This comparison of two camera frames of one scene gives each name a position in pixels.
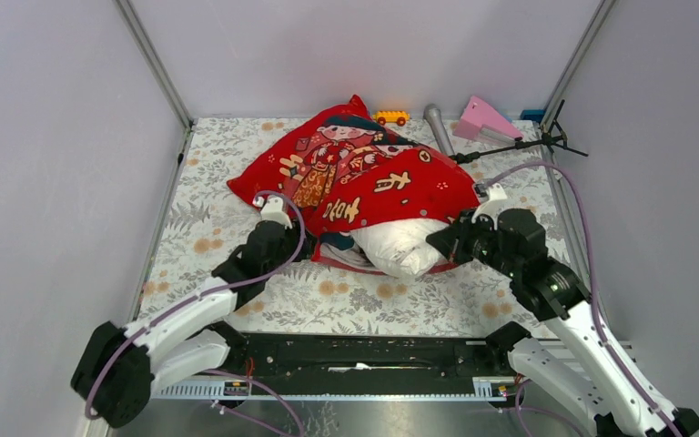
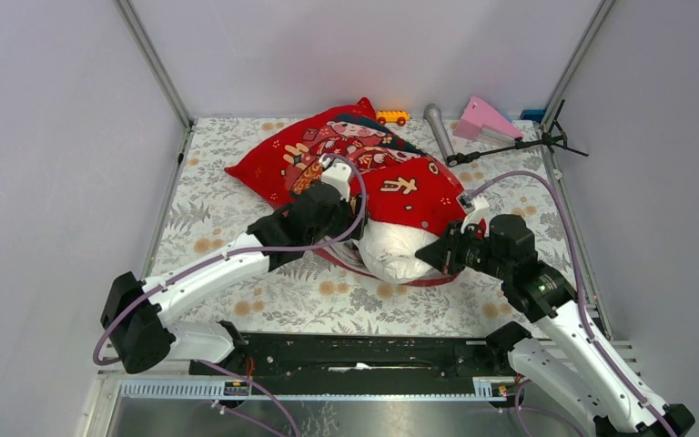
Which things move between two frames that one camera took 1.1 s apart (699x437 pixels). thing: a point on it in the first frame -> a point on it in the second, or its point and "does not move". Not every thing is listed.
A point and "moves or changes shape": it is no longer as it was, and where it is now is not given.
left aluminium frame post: [137, 30] does not move
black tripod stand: [550, 138] does not move
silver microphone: [433, 116] does not move
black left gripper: [306, 248] -> [347, 218]
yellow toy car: [384, 116] does not move
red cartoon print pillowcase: [345, 169] moves or changes shape
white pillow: [400, 248] moves or changes shape
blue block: [536, 115] does not move
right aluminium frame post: [575, 62] does not move
